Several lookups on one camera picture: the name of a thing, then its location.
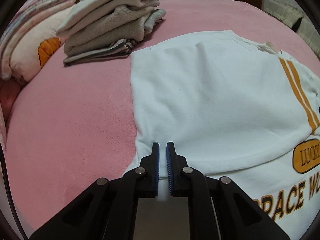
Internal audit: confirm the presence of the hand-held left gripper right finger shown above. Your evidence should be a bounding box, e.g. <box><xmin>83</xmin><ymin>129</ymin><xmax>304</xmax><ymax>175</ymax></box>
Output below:
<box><xmin>166</xmin><ymin>142</ymin><xmax>292</xmax><ymax>240</ymax></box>

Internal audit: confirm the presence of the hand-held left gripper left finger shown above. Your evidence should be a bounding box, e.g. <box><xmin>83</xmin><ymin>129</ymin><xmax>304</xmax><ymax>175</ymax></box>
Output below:
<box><xmin>29</xmin><ymin>142</ymin><xmax>160</xmax><ymax>240</ymax></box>

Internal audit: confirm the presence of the white printed sweatshirt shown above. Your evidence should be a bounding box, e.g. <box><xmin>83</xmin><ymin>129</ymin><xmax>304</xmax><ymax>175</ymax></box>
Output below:
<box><xmin>130</xmin><ymin>30</ymin><xmax>320</xmax><ymax>240</ymax></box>

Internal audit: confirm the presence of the stack of folded clothes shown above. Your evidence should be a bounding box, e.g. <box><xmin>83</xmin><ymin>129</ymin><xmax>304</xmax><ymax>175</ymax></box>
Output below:
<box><xmin>55</xmin><ymin>0</ymin><xmax>167</xmax><ymax>67</ymax></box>

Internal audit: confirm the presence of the pink plush bed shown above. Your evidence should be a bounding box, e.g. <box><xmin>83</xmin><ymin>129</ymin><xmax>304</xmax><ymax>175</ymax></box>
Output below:
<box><xmin>5</xmin><ymin>0</ymin><xmax>320</xmax><ymax>235</ymax></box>

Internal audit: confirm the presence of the pink cartoon print quilt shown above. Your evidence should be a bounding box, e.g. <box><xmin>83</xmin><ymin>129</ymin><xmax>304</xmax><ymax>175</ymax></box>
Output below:
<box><xmin>1</xmin><ymin>6</ymin><xmax>75</xmax><ymax>82</ymax></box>

